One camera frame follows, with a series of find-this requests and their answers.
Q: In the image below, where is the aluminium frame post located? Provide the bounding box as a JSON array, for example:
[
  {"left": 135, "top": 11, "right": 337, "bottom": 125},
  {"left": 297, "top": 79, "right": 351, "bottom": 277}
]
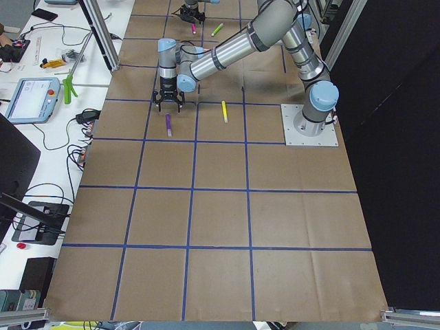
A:
[{"left": 78, "top": 0, "right": 120, "bottom": 72}]

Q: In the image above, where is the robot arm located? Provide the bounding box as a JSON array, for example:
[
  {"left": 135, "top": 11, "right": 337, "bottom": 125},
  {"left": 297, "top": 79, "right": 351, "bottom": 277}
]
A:
[
  {"left": 178, "top": 0, "right": 220, "bottom": 23},
  {"left": 153, "top": 0, "right": 339, "bottom": 137}
]

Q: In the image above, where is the black monitor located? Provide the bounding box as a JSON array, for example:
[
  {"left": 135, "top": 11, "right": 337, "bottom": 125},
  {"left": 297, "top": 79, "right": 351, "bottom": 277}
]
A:
[{"left": 0, "top": 113, "right": 72, "bottom": 247}]

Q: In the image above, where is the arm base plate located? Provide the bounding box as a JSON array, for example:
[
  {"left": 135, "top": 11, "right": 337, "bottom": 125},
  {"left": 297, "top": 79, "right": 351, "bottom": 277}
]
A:
[{"left": 280, "top": 104, "right": 339, "bottom": 147}]

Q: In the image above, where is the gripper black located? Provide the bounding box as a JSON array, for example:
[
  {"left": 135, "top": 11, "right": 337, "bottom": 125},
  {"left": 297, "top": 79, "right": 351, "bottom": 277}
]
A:
[
  {"left": 153, "top": 78, "right": 185, "bottom": 113},
  {"left": 179, "top": 5, "right": 206, "bottom": 23}
]

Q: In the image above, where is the black smartphone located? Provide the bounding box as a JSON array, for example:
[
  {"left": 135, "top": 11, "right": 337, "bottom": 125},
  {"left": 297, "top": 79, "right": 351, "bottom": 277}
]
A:
[{"left": 32, "top": 8, "right": 58, "bottom": 21}]

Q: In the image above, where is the green pen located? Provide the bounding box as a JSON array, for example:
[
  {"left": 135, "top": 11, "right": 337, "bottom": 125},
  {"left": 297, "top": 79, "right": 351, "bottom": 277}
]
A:
[{"left": 211, "top": 23, "right": 224, "bottom": 37}]

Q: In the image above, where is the teach pendant tablet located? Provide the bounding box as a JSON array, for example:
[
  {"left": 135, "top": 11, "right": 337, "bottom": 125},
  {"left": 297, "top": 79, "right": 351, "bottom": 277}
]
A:
[{"left": 5, "top": 77, "right": 61, "bottom": 124}]

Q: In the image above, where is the green grabber tool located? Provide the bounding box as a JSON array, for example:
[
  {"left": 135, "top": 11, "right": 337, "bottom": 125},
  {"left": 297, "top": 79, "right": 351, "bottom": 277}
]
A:
[{"left": 63, "top": 32, "right": 93, "bottom": 105}]

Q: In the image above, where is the yellow toy vehicle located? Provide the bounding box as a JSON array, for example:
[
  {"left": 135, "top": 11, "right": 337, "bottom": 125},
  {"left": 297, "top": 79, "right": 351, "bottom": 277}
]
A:
[{"left": 40, "top": 58, "right": 67, "bottom": 69}]

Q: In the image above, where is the yellow pen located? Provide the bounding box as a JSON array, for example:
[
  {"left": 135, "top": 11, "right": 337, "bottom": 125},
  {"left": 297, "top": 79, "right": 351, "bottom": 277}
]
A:
[{"left": 221, "top": 100, "right": 228, "bottom": 124}]

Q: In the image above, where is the purple pen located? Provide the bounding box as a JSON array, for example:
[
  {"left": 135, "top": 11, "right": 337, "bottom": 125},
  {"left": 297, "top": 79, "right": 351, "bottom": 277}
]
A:
[{"left": 166, "top": 113, "right": 173, "bottom": 137}]

